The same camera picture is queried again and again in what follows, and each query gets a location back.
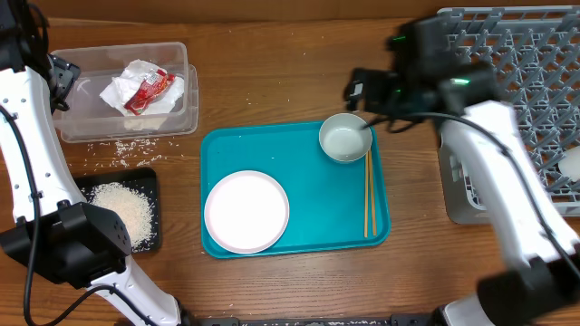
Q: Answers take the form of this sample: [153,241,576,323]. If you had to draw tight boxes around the teal plastic serving tray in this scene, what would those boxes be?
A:
[199,121,391,256]

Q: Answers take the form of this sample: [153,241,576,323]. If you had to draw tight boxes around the grey dishwasher rack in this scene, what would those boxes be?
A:
[438,5,579,217]

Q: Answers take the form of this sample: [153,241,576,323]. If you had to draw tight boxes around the red sauce packet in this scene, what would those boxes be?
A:
[123,69,176,116]

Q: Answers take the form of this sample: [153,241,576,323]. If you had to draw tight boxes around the white cup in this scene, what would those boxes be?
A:
[558,146,580,182]

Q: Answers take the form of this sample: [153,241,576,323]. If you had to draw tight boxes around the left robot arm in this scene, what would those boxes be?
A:
[1,0,192,325]

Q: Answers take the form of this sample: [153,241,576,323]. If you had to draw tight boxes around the grey-green bowl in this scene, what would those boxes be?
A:
[318,113,373,163]

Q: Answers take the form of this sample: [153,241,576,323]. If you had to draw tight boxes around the black rectangular tray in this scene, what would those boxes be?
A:
[74,168,161,253]

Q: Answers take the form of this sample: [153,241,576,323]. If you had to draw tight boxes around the white napkin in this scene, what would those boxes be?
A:
[100,60,185,116]

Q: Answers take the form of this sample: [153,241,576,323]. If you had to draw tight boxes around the wooden chopstick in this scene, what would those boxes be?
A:
[366,150,377,236]
[363,151,369,238]

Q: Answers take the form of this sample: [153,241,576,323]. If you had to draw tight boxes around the pile of white rice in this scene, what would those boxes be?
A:
[89,182,157,252]

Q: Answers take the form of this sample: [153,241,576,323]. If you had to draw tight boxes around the clear plastic waste bin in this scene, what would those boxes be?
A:
[53,42,198,143]

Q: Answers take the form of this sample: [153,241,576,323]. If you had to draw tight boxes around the large white plate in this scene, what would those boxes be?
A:
[204,170,290,254]

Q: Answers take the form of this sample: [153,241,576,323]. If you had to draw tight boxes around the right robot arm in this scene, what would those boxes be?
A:
[343,16,579,325]

